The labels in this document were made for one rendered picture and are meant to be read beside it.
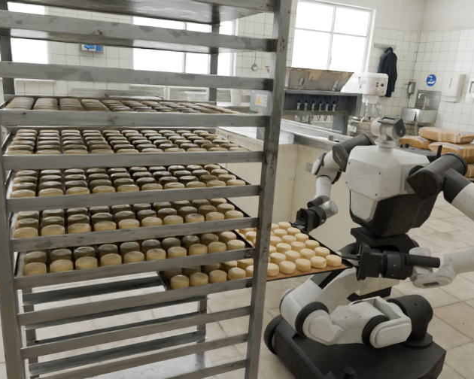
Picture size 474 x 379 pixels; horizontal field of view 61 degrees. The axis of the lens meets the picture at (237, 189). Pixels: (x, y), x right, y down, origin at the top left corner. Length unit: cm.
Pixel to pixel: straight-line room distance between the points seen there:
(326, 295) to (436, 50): 628
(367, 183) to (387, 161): 11
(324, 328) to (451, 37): 625
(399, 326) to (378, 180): 65
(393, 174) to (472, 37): 578
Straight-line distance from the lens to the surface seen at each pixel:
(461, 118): 706
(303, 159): 267
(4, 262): 97
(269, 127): 101
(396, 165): 146
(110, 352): 167
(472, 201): 139
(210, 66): 141
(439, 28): 755
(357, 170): 156
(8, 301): 101
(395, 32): 740
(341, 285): 159
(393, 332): 183
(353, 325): 174
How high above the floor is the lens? 125
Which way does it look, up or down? 16 degrees down
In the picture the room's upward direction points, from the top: 4 degrees clockwise
